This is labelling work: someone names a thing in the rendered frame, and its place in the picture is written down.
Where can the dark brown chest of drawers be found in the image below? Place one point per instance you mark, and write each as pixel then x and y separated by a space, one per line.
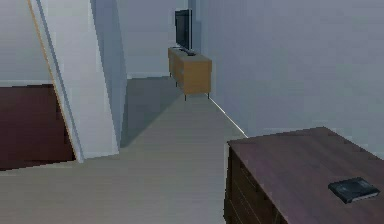
pixel 300 163

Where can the black television set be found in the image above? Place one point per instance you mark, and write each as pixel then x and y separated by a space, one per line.
pixel 182 29

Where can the light wooden tv cabinet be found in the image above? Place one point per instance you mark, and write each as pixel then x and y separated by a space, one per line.
pixel 193 71

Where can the black book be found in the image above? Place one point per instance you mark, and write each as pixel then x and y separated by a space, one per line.
pixel 352 189

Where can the black remote control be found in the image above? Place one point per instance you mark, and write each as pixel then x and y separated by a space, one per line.
pixel 190 53

